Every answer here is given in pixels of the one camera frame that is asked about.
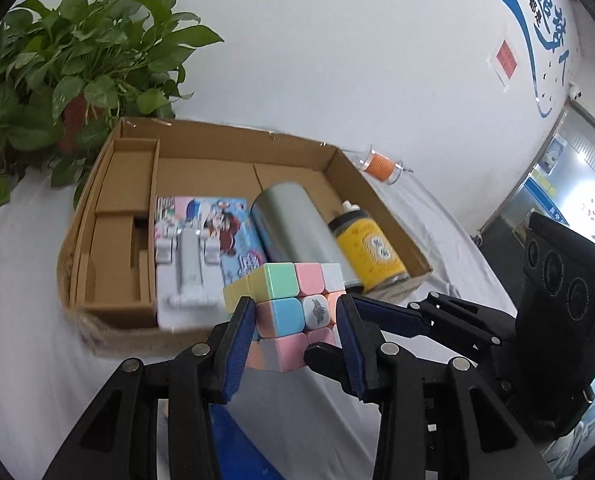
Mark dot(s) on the pastel puzzle cube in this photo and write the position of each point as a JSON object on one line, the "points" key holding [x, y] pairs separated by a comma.
{"points": [[277, 280]]}

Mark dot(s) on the blue wall decal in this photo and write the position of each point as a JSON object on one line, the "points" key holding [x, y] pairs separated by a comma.
{"points": [[522, 25]]}

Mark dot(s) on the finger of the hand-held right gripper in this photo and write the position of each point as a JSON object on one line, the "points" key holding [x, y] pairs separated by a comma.
{"points": [[397, 320]]}

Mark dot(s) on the potted green plant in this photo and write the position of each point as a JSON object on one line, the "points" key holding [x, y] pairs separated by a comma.
{"points": [[77, 85]]}

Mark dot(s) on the yellow label jar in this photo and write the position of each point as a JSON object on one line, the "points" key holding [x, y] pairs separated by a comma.
{"points": [[372, 250]]}

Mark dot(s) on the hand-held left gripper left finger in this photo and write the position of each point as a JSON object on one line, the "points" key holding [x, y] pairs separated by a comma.
{"points": [[237, 345]]}

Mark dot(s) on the orange thread spool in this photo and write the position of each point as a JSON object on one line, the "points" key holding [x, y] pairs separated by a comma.
{"points": [[380, 166]]}

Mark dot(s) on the white tablecloth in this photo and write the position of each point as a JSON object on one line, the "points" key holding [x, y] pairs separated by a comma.
{"points": [[27, 310]]}

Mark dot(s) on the glass door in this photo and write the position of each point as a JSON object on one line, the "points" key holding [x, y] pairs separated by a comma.
{"points": [[577, 180]]}

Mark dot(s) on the white phone stand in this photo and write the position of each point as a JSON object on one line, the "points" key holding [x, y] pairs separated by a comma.
{"points": [[190, 305]]}

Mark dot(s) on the red wall notice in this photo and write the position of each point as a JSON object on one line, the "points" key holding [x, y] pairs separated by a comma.
{"points": [[506, 59]]}

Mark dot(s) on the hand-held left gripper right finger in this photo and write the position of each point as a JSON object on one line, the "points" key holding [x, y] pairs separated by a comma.
{"points": [[352, 345]]}

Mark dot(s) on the colourful cartoon puzzle box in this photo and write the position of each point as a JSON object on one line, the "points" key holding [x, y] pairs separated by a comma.
{"points": [[227, 230]]}

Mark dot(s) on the blue flat object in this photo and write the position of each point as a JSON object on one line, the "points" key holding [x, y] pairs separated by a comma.
{"points": [[242, 445]]}

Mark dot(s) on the silver metal can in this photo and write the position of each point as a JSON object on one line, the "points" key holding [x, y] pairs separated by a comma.
{"points": [[292, 225]]}

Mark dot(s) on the large cardboard box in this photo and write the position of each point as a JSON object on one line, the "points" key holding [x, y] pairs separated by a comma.
{"points": [[202, 175]]}

